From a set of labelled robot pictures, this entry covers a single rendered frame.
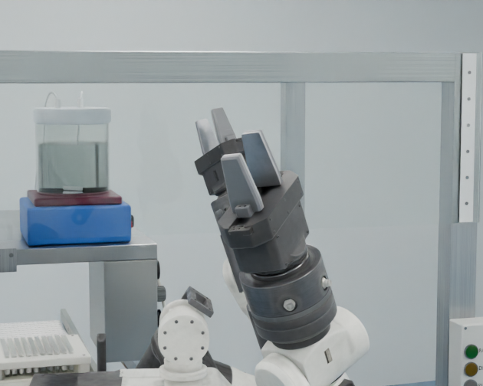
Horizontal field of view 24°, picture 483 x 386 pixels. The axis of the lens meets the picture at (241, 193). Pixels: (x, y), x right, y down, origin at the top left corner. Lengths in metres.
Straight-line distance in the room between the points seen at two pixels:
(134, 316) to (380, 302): 4.01
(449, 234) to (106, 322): 0.71
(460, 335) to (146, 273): 0.64
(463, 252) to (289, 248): 1.23
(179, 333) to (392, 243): 4.69
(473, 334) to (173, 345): 0.98
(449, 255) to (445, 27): 3.93
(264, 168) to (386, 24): 4.89
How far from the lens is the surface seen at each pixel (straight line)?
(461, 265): 2.32
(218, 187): 1.78
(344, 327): 1.20
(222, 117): 1.79
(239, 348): 5.84
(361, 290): 6.05
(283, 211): 1.10
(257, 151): 1.12
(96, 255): 2.15
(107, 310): 2.18
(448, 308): 2.33
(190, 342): 1.44
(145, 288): 2.18
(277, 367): 1.16
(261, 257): 1.10
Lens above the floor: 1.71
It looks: 6 degrees down
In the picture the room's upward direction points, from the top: straight up
